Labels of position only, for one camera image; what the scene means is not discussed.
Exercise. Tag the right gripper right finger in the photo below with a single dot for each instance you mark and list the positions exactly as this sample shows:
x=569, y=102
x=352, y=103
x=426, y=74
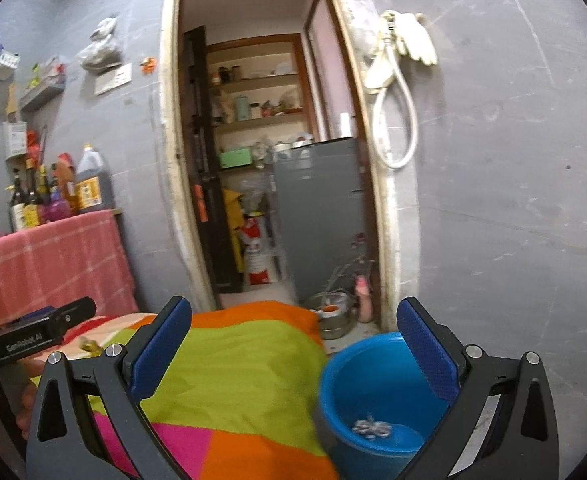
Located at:
x=522, y=439

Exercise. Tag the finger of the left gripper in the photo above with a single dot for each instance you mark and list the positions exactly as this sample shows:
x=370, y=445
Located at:
x=43, y=329

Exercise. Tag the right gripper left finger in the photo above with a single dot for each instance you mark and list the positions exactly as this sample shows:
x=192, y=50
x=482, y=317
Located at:
x=65, y=441

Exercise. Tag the yellowish food scrap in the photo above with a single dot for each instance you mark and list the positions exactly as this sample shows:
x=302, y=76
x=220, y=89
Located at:
x=91, y=347

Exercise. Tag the person's left hand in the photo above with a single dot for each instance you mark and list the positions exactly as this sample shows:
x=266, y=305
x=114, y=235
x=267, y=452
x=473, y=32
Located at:
x=29, y=369

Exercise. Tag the pink checked cloth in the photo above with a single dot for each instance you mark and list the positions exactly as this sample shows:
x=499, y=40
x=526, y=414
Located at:
x=60, y=262

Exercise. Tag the purple bottle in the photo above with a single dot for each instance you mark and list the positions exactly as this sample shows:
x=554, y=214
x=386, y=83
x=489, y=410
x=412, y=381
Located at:
x=58, y=208

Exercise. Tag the dark sauce bottle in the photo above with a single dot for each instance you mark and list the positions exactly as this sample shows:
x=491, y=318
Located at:
x=17, y=203

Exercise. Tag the blue plastic bucket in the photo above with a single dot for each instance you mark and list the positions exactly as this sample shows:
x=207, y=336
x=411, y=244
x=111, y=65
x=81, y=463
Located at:
x=384, y=377

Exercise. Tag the large soy sauce jug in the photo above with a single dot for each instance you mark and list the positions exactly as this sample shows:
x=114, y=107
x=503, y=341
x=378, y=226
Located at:
x=93, y=187

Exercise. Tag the colourful patchwork table cloth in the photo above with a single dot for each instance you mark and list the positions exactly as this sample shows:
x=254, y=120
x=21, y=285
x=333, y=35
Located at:
x=237, y=400

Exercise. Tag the pink bottle on floor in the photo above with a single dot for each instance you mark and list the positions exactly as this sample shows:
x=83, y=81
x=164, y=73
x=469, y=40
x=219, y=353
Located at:
x=363, y=293

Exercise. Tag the steel pot on floor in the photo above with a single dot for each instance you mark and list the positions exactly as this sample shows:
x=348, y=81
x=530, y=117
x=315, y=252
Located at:
x=335, y=311

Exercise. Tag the yellow bag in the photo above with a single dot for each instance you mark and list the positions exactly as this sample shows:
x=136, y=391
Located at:
x=235, y=222

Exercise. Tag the green plastic box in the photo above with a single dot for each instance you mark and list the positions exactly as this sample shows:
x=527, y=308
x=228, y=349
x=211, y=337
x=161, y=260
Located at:
x=239, y=157

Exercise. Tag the hanging plastic bag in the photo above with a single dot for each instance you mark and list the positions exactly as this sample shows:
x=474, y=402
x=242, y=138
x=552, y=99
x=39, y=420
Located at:
x=104, y=51

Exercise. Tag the grey refrigerator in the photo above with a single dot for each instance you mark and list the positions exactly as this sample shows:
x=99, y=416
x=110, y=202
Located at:
x=319, y=204

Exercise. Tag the wooden shelf unit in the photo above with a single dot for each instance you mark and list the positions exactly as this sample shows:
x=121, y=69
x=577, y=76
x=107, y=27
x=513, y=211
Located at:
x=261, y=95

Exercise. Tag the grey wall shelf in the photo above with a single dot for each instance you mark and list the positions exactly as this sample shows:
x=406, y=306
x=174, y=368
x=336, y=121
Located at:
x=36, y=98

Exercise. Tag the white wall socket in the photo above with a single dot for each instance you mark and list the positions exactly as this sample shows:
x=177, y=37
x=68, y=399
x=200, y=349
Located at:
x=113, y=79

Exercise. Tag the white glove on wall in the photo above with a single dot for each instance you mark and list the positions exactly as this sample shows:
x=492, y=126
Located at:
x=405, y=33

